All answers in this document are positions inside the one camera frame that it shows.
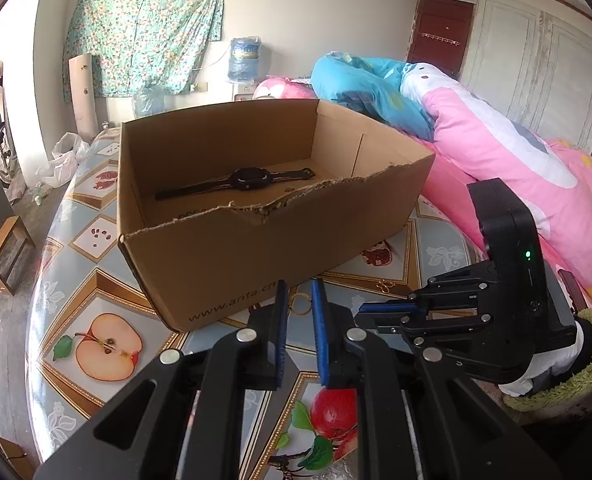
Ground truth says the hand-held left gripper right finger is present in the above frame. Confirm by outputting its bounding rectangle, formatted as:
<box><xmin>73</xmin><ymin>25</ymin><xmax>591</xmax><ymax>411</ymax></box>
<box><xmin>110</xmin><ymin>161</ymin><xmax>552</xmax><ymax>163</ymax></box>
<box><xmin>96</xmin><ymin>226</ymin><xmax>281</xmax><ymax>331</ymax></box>
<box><xmin>310</xmin><ymin>279</ymin><xmax>562</xmax><ymax>480</ymax></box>

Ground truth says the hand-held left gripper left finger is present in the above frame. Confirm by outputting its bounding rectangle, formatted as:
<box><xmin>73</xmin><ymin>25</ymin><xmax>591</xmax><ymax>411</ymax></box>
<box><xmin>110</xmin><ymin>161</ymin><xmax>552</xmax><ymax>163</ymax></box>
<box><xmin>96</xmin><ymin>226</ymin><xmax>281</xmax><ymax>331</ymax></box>
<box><xmin>33</xmin><ymin>280</ymin><xmax>291</xmax><ymax>480</ymax></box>

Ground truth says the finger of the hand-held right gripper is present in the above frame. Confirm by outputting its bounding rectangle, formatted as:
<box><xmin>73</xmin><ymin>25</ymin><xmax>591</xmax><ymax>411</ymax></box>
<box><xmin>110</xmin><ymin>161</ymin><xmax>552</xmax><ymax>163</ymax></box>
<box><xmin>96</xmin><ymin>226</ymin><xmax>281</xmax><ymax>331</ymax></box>
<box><xmin>358</xmin><ymin>265</ymin><xmax>499</xmax><ymax>314</ymax></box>
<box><xmin>354</xmin><ymin>307</ymin><xmax>497</xmax><ymax>361</ymax></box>

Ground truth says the brown cardboard box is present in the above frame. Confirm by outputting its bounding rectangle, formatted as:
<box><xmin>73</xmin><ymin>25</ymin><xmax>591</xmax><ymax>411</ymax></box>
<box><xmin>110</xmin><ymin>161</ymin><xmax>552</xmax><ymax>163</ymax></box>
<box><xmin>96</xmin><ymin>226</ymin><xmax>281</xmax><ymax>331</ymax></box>
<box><xmin>117</xmin><ymin>99</ymin><xmax>436</xmax><ymax>332</ymax></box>

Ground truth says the person's right forearm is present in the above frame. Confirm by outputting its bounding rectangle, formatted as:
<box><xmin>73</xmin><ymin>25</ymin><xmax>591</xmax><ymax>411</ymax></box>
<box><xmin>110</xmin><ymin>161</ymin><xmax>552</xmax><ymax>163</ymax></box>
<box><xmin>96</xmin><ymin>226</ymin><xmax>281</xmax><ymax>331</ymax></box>
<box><xmin>503</xmin><ymin>309</ymin><xmax>592</xmax><ymax>413</ymax></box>

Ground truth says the person's right hand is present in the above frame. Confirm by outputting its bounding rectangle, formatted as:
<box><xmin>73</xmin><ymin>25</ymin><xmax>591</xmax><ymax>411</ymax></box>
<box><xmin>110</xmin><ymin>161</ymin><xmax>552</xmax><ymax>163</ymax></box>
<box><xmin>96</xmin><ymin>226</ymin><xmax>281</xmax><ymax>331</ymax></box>
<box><xmin>499</xmin><ymin>320</ymin><xmax>592</xmax><ymax>397</ymax></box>

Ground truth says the black wristwatch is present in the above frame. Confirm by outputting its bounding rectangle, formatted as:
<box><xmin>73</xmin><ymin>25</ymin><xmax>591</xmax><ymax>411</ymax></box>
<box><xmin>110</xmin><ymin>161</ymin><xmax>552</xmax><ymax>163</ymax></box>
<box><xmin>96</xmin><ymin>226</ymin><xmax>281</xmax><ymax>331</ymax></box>
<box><xmin>155</xmin><ymin>166</ymin><xmax>317</xmax><ymax>201</ymax></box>

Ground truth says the pink white quilt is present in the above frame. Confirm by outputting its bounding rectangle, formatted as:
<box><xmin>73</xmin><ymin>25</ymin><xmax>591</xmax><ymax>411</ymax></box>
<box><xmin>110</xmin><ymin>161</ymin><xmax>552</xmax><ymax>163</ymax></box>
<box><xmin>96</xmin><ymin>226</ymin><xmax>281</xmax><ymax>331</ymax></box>
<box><xmin>400</xmin><ymin>61</ymin><xmax>592</xmax><ymax>311</ymax></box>

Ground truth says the fruit print tablecloth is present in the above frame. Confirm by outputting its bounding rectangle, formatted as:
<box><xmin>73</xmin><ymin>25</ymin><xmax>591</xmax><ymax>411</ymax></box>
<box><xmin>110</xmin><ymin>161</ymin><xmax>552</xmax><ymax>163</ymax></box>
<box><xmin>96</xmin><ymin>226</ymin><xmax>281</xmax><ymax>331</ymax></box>
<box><xmin>26</xmin><ymin>125</ymin><xmax>483</xmax><ymax>480</ymax></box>

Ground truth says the blue patterned pillow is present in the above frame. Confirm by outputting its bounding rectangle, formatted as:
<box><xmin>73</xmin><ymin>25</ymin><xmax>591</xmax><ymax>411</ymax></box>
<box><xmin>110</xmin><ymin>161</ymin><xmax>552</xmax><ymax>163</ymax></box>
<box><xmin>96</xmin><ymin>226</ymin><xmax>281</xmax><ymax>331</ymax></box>
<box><xmin>310</xmin><ymin>51</ymin><xmax>438</xmax><ymax>142</ymax></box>

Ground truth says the white wardrobe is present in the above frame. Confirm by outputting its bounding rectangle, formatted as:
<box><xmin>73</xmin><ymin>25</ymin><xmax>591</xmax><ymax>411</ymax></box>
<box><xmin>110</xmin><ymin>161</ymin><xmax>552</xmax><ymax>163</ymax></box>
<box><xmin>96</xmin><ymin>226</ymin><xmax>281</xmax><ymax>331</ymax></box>
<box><xmin>458</xmin><ymin>0</ymin><xmax>592</xmax><ymax>155</ymax></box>

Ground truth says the empty clear water jug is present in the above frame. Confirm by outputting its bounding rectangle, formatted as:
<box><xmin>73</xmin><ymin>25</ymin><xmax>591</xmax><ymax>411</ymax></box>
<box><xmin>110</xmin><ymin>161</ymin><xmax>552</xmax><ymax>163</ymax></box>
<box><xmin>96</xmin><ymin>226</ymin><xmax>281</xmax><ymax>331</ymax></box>
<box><xmin>132</xmin><ymin>80</ymin><xmax>166</xmax><ymax>120</ymax></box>

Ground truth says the white hook rack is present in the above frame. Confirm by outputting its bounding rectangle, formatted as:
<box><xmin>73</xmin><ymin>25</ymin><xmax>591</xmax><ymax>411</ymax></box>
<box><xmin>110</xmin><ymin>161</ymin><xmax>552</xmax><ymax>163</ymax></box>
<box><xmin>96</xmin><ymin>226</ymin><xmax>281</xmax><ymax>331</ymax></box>
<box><xmin>421</xmin><ymin>31</ymin><xmax>461</xmax><ymax>47</ymax></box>

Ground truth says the blue water bottle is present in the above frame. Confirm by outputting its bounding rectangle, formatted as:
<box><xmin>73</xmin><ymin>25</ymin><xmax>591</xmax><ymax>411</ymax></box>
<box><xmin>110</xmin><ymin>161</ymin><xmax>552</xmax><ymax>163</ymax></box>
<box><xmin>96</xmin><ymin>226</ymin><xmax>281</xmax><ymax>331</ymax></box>
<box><xmin>226</xmin><ymin>36</ymin><xmax>262</xmax><ymax>85</ymax></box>

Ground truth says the white plastic bag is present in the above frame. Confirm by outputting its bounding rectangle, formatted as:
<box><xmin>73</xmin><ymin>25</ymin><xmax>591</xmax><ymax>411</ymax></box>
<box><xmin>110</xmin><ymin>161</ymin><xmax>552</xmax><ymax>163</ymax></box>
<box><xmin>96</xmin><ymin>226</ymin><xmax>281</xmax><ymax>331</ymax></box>
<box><xmin>36</xmin><ymin>132</ymin><xmax>91</xmax><ymax>189</ymax></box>

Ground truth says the dark red door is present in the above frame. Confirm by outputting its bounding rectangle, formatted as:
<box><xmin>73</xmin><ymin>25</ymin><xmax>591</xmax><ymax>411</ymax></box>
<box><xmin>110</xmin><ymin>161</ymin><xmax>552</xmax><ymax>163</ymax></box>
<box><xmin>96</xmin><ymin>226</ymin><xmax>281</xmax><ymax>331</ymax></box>
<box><xmin>407</xmin><ymin>0</ymin><xmax>477</xmax><ymax>79</ymax></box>

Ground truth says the brown paper bag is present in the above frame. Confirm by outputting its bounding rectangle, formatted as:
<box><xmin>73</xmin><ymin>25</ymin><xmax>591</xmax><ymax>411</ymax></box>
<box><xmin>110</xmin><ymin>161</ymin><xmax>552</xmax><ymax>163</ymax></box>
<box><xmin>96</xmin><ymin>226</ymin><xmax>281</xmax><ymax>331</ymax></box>
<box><xmin>0</xmin><ymin>435</ymin><xmax>36</xmax><ymax>480</ymax></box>

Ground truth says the wheelchair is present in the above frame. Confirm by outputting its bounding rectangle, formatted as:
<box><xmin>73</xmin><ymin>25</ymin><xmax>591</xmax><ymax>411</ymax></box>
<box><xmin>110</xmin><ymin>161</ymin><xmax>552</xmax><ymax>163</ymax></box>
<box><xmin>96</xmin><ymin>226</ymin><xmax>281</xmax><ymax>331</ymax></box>
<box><xmin>0</xmin><ymin>110</ymin><xmax>20</xmax><ymax>184</ymax></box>

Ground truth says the green floral wall cloth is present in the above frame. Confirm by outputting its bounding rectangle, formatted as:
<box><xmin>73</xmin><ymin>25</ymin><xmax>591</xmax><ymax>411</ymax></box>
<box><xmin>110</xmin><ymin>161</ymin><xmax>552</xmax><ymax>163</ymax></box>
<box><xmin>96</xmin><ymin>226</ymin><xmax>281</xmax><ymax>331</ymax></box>
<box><xmin>62</xmin><ymin>0</ymin><xmax>226</xmax><ymax>99</ymax></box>

